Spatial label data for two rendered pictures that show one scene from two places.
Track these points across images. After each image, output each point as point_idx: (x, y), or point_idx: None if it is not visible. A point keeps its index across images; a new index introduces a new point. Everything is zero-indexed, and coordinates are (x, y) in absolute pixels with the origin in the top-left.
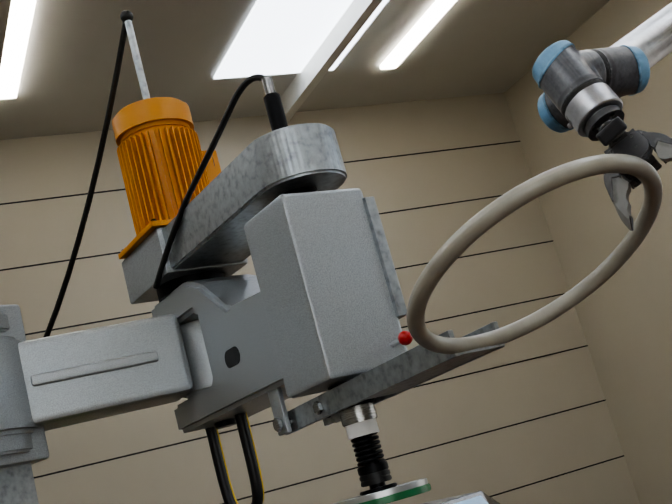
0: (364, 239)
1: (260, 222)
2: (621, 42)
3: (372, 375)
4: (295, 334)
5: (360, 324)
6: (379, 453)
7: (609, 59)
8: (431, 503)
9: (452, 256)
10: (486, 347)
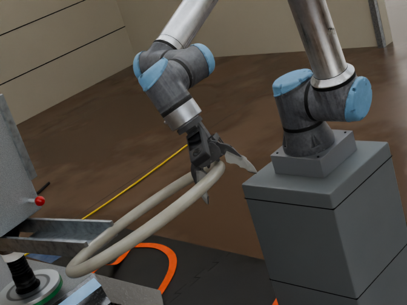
0: (0, 130)
1: None
2: (188, 7)
3: (23, 242)
4: None
5: (6, 196)
6: (26, 267)
7: (191, 71)
8: None
9: (104, 265)
10: (107, 242)
